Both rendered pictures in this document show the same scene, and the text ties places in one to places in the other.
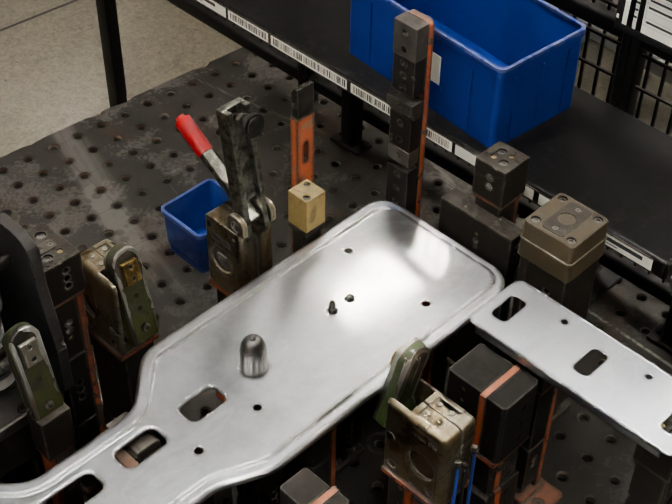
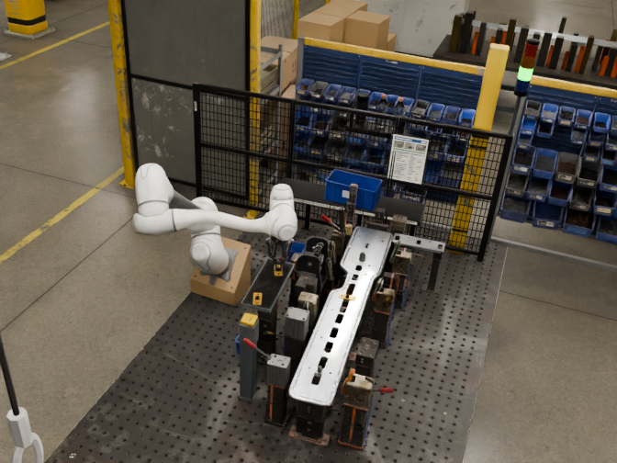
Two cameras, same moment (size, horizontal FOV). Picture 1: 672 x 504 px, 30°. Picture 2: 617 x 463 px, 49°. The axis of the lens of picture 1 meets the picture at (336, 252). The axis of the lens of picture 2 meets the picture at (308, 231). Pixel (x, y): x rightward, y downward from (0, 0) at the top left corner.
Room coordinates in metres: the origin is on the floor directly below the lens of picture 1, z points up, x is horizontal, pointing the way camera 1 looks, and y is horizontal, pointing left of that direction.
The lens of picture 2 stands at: (-1.42, 1.84, 3.04)
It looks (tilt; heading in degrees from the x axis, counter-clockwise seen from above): 33 degrees down; 329
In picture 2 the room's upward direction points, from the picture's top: 4 degrees clockwise
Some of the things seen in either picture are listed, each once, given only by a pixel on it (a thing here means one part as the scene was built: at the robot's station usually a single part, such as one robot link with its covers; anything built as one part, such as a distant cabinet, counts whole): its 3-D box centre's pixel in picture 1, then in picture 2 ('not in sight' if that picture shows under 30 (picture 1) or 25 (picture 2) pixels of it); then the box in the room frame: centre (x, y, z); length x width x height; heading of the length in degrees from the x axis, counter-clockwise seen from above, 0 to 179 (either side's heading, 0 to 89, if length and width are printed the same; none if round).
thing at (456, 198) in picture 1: (472, 294); (375, 244); (1.22, -0.19, 0.85); 0.12 x 0.03 x 0.30; 46
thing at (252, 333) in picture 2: not in sight; (248, 359); (0.59, 0.91, 0.92); 0.08 x 0.08 x 0.44; 46
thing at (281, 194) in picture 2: not in sight; (281, 202); (0.83, 0.65, 1.54); 0.13 x 0.11 x 0.16; 159
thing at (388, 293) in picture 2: not in sight; (381, 318); (0.63, 0.16, 0.87); 0.12 x 0.09 x 0.35; 46
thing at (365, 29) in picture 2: not in sight; (347, 59); (5.01, -2.33, 0.52); 1.20 x 0.80 x 1.05; 129
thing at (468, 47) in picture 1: (460, 39); (353, 189); (1.48, -0.17, 1.09); 0.30 x 0.17 x 0.13; 41
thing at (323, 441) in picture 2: not in sight; (311, 412); (0.25, 0.77, 0.84); 0.18 x 0.06 x 0.29; 46
